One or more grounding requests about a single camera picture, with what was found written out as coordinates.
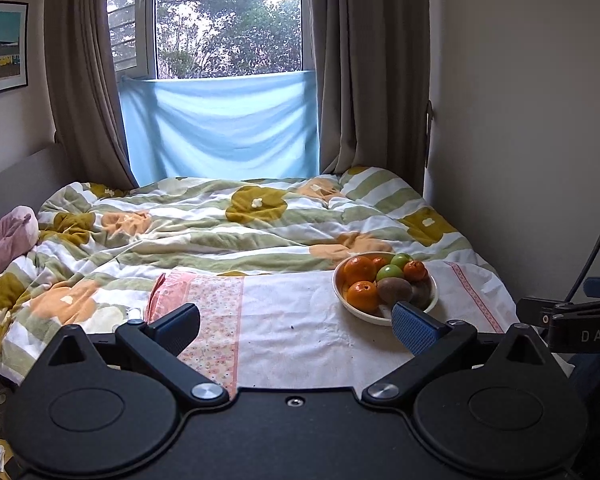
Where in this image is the grey bed headboard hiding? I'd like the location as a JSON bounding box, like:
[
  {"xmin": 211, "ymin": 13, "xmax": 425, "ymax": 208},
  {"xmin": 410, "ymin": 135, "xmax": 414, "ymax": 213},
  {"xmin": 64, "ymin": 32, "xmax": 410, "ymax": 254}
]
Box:
[{"xmin": 0, "ymin": 144, "xmax": 76, "ymax": 219}]

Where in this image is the mandarin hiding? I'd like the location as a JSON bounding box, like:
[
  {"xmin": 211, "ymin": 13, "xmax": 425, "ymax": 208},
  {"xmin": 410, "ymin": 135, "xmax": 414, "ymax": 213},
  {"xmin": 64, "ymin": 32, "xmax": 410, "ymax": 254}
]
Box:
[{"xmin": 402, "ymin": 260, "xmax": 429, "ymax": 283}]

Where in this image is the floral striped duvet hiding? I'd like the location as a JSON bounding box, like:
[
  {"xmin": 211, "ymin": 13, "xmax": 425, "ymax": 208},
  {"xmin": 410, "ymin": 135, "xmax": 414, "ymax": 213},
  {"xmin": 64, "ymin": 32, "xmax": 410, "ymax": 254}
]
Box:
[{"xmin": 0, "ymin": 167, "xmax": 486, "ymax": 382}]

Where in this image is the pink plush pillow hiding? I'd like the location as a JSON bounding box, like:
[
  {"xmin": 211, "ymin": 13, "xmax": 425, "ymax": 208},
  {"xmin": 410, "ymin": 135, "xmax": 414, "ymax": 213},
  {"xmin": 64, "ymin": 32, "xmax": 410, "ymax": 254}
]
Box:
[{"xmin": 0, "ymin": 206, "xmax": 38, "ymax": 274}]

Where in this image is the orange in bowl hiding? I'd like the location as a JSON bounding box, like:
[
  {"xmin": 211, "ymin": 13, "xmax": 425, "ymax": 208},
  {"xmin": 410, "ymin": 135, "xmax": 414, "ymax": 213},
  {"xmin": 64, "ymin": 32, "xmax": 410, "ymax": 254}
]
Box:
[
  {"xmin": 341, "ymin": 256, "xmax": 377, "ymax": 286},
  {"xmin": 344, "ymin": 281, "xmax": 379, "ymax": 313}
]

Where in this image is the small green apple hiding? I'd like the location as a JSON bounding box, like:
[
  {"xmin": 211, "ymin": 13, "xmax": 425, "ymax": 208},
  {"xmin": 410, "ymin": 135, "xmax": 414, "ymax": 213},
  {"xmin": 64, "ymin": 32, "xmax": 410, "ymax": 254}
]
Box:
[{"xmin": 390, "ymin": 254, "xmax": 413, "ymax": 269}]

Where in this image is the red tomato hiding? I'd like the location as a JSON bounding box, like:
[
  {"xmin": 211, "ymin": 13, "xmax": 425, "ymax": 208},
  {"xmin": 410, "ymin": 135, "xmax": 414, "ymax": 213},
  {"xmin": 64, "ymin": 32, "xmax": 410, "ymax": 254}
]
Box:
[{"xmin": 372, "ymin": 256, "xmax": 390, "ymax": 273}]

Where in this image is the brown left curtain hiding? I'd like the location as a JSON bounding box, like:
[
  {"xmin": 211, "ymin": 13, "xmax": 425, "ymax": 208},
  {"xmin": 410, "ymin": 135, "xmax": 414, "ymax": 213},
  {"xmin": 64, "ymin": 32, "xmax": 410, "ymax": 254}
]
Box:
[{"xmin": 44, "ymin": 0, "xmax": 137, "ymax": 191}]

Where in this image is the framed wall picture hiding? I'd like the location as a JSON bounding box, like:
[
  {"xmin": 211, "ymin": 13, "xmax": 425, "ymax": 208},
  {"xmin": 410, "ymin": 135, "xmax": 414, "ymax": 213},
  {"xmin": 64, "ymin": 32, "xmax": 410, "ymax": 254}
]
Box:
[{"xmin": 0, "ymin": 0, "xmax": 29, "ymax": 93}]

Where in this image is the kiwi with green sticker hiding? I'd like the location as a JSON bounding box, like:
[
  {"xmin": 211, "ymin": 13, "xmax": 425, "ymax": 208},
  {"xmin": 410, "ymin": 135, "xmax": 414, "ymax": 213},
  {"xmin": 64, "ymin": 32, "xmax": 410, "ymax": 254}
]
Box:
[{"xmin": 376, "ymin": 278, "xmax": 414, "ymax": 308}]

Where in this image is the window frame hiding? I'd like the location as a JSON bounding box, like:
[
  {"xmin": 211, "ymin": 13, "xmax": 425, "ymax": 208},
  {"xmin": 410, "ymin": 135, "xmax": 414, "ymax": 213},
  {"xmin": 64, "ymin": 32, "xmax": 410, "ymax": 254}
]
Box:
[{"xmin": 106, "ymin": 0, "xmax": 314, "ymax": 79}]

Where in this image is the large green apple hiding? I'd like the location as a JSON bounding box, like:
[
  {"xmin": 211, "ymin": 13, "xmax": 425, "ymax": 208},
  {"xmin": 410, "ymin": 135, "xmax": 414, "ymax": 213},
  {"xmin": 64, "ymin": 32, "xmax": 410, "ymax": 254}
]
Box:
[{"xmin": 376, "ymin": 263, "xmax": 404, "ymax": 282}]

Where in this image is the orange front in bowl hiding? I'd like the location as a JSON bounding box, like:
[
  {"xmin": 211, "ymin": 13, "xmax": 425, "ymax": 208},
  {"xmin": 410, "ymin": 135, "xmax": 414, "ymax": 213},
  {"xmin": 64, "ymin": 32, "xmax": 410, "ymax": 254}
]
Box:
[{"xmin": 344, "ymin": 281, "xmax": 379, "ymax": 313}]

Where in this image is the black cable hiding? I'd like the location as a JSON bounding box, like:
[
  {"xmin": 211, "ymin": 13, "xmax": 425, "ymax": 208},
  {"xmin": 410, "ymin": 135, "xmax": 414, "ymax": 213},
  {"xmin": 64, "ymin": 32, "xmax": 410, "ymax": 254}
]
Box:
[{"xmin": 563, "ymin": 183, "xmax": 600, "ymax": 304}]

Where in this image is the light blue window cloth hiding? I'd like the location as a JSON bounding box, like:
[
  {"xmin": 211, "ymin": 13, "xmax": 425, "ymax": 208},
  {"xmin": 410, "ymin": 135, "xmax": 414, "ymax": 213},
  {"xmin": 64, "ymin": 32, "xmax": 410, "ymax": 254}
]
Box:
[{"xmin": 118, "ymin": 70, "xmax": 320, "ymax": 185}]

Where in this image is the white pink-bordered cloth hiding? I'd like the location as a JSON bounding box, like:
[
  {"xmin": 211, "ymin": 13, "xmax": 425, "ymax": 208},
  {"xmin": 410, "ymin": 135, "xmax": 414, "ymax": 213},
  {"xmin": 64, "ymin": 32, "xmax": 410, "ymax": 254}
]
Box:
[{"xmin": 144, "ymin": 259, "xmax": 577, "ymax": 399}]

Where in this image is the brown curtain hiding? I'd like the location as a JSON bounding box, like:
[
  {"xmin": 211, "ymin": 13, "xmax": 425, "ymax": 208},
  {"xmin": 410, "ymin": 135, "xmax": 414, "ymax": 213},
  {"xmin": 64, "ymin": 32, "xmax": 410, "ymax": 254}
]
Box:
[
  {"xmin": 308, "ymin": 0, "xmax": 430, "ymax": 192},
  {"xmin": 44, "ymin": 0, "xmax": 137, "ymax": 191}
]

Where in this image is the brown right curtain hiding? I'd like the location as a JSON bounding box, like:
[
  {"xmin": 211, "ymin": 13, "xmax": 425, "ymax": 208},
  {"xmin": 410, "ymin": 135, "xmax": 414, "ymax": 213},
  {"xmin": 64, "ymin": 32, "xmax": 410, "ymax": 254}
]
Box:
[{"xmin": 308, "ymin": 0, "xmax": 430, "ymax": 192}]

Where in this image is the orange back in bowl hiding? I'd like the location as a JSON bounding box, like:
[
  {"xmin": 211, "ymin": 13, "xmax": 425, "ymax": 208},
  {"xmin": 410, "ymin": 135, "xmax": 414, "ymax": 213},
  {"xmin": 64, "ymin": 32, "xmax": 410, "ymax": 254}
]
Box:
[{"xmin": 341, "ymin": 256, "xmax": 377, "ymax": 286}]

